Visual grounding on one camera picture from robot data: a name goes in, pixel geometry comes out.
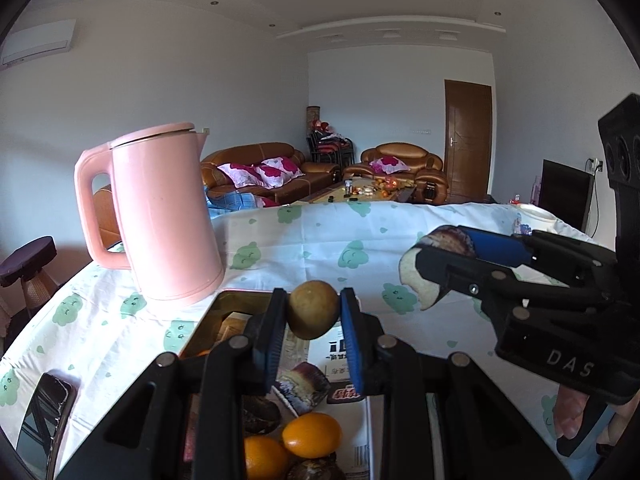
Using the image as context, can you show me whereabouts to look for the black television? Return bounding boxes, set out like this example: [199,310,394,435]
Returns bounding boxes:
[537,159,595,233]

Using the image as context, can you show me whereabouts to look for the small brown round fruit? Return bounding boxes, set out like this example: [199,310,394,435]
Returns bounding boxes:
[286,281,337,341]

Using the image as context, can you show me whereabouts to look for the dark brown round fruit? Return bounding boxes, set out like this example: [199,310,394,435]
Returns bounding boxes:
[242,395,282,436]

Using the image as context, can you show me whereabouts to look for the black smartphone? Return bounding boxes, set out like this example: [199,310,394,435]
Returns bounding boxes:
[15,371,80,478]

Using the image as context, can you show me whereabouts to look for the brown leather armchair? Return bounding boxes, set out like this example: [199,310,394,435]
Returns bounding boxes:
[342,142,448,206]

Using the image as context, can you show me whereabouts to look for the white mug with blue print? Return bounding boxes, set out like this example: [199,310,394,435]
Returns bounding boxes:
[510,203,556,236]

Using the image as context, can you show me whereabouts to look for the stacked dark chairs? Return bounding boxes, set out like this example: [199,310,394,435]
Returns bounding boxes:
[307,130,355,165]

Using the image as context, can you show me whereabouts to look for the round purple root vegetable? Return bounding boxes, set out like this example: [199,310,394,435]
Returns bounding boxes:
[286,457,346,480]

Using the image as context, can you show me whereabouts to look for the person's right hand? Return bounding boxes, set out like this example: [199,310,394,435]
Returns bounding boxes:
[552,389,640,451]

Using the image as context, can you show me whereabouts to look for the white tablecloth with green clouds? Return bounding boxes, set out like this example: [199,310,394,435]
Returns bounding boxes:
[0,201,616,480]

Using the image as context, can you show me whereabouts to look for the pink floral pillow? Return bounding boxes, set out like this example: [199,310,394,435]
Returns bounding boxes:
[252,166,291,190]
[217,162,261,188]
[369,156,408,173]
[262,157,305,178]

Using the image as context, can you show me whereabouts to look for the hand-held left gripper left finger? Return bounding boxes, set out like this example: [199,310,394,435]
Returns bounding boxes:
[55,287,290,480]

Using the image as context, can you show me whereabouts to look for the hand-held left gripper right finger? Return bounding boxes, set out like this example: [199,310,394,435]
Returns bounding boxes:
[340,287,571,480]

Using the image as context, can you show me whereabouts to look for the white wall air conditioner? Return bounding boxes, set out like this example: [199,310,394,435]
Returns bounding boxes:
[0,20,77,68]

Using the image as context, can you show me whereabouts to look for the brown wooden door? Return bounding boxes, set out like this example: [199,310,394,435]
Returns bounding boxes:
[444,79,493,203]

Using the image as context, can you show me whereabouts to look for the cluttered coffee table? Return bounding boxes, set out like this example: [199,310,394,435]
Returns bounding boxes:
[302,180,416,204]

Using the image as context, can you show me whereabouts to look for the pink electric kettle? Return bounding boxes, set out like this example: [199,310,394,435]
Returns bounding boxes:
[74,122,226,305]

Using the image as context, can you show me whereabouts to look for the blue plaid cloth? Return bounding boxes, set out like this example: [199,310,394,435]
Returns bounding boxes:
[202,185,261,220]

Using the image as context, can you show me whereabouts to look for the brown leather sofa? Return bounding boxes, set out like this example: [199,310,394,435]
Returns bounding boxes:
[200,142,307,206]

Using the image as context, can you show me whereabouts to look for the brown leather chair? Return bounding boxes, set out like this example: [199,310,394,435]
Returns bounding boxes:
[92,184,123,251]

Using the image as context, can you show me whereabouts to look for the dark purple stool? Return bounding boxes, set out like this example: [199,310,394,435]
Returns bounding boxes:
[0,236,57,311]

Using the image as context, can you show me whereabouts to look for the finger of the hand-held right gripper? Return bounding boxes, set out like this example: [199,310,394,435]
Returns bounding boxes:
[414,244,625,313]
[460,226,621,287]

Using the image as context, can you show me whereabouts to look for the rectangular metal tin box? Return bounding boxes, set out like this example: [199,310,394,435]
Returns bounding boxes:
[177,289,446,480]

